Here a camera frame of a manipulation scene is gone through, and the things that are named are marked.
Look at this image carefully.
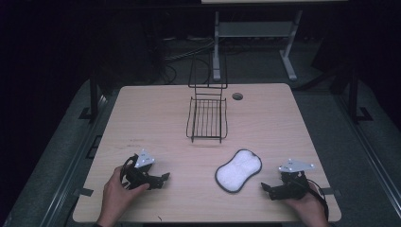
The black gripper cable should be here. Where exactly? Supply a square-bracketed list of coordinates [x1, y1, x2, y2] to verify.
[305, 178, 329, 220]

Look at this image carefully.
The black wire rack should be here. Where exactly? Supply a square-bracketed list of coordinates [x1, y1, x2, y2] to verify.
[184, 51, 229, 145]

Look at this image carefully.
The person's left hand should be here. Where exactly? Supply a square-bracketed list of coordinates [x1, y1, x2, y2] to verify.
[96, 165, 151, 227]

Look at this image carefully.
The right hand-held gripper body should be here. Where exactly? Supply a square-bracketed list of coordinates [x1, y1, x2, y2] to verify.
[274, 158, 316, 201]

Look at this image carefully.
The grey metal stand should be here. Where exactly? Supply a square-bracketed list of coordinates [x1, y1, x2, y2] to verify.
[212, 9, 304, 81]

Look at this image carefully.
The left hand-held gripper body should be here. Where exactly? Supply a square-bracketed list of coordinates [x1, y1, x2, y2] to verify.
[120, 148, 163, 191]

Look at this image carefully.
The white sponge with dark edge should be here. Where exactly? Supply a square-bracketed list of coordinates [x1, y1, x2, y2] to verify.
[214, 148, 264, 194]

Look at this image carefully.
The black upright post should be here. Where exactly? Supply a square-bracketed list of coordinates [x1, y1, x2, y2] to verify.
[89, 74, 99, 121]

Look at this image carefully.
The person's right hand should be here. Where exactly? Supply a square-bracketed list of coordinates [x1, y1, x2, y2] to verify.
[283, 182, 331, 227]

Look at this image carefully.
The bundle of floor cables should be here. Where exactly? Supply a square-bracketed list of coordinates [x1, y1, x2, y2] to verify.
[162, 36, 216, 85]

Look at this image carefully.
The metal floor rail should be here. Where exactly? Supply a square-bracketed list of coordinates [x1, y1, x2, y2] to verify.
[334, 93, 401, 218]
[39, 94, 110, 227]

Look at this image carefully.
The black table edge bracket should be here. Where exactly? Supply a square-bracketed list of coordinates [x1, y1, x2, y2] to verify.
[321, 187, 342, 197]
[73, 187, 95, 198]

